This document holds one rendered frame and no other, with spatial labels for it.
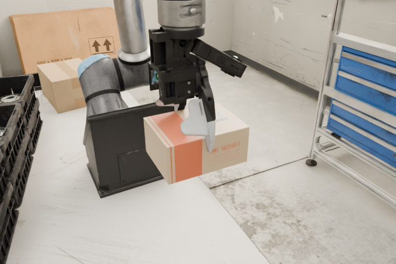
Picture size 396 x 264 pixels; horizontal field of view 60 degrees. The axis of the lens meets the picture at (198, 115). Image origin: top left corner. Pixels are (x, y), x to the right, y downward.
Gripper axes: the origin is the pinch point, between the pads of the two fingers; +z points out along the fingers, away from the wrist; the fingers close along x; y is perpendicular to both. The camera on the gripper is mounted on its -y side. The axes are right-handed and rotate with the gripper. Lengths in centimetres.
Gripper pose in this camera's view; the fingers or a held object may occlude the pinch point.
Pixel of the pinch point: (195, 132)
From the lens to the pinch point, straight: 64.0
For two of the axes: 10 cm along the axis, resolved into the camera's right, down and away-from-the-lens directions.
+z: 0.1, 8.9, 4.5
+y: -9.0, 2.0, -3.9
